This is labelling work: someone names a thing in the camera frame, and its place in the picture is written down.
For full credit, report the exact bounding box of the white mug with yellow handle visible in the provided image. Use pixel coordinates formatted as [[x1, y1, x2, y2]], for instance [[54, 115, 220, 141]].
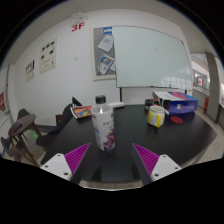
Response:
[[147, 105, 166, 129]]

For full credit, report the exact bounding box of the black and red tool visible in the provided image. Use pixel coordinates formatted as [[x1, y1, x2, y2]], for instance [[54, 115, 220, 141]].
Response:
[[144, 98, 156, 108]]

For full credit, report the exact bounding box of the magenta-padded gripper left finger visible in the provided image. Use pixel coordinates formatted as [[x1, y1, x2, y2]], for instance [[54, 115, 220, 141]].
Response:
[[40, 142, 93, 185]]

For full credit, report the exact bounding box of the large white wall poster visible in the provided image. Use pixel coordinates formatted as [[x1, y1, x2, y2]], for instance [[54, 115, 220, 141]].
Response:
[[38, 37, 59, 76]]

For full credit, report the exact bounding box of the flat white eraser block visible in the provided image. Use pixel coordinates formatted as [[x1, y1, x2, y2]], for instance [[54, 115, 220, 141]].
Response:
[[107, 101, 126, 109]]

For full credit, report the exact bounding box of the colourful printed booklet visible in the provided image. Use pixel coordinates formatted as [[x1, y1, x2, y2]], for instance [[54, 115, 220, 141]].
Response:
[[70, 104, 94, 120]]

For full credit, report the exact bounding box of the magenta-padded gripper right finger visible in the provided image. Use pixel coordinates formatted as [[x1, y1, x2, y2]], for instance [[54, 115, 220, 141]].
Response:
[[130, 142, 183, 186]]

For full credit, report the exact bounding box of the round wooden side table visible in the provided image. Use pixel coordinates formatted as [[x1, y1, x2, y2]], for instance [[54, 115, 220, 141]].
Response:
[[8, 114, 43, 165]]

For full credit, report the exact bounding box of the grey notice board with papers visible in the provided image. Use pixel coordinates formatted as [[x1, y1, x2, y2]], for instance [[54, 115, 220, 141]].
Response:
[[91, 25, 118, 81]]

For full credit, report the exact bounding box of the small white wall poster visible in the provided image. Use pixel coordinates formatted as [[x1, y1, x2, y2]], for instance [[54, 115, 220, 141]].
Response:
[[24, 58, 37, 83]]

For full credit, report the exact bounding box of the large whiteboard on stand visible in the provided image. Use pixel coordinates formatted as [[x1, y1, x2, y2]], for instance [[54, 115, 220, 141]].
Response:
[[111, 25, 194, 92]]

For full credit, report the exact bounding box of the red floor number sign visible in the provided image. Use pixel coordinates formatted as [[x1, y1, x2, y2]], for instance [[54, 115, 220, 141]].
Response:
[[69, 21, 86, 33]]

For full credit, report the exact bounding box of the clear bottle with white label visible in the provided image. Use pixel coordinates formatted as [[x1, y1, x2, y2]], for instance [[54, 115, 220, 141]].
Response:
[[90, 94, 116, 152]]

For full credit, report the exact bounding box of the flat round red coaster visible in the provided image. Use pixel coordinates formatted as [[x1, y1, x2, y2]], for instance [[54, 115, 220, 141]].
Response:
[[170, 115, 185, 125]]

